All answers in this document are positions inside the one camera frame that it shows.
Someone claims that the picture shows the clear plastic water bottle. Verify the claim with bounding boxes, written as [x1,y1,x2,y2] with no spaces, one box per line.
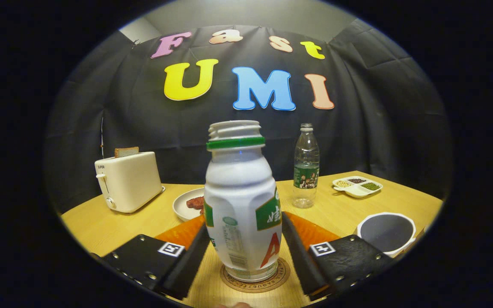
[292,123,321,209]

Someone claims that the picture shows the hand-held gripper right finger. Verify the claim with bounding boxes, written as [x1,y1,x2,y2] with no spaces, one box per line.
[281,211,395,302]

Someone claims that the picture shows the black backdrop cloth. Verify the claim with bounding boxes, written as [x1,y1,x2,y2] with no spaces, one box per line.
[43,17,454,214]

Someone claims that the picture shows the white cup with wooden handle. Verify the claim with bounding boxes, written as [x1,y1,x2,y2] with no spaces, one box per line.
[355,212,427,258]

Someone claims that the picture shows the wooden table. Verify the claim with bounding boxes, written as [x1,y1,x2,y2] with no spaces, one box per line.
[60,170,444,308]

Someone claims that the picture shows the red meat slices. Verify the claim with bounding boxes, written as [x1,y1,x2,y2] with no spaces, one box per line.
[186,196,205,214]

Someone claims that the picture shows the cream toaster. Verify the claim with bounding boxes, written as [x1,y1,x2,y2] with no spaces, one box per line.
[94,151,166,213]

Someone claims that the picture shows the round beige plate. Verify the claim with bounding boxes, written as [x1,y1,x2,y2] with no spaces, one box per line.
[172,187,206,222]

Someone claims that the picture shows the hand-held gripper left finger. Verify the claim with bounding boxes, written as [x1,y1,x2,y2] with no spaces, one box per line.
[101,214,211,301]

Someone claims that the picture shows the round cork coaster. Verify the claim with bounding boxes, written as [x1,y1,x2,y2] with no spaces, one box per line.
[220,257,291,293]

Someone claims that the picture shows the white juice bottle green label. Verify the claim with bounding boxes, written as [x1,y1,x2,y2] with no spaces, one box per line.
[204,120,282,283]

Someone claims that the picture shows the white divided tray with beans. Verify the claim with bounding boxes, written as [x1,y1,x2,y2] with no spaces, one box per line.
[332,176,383,198]

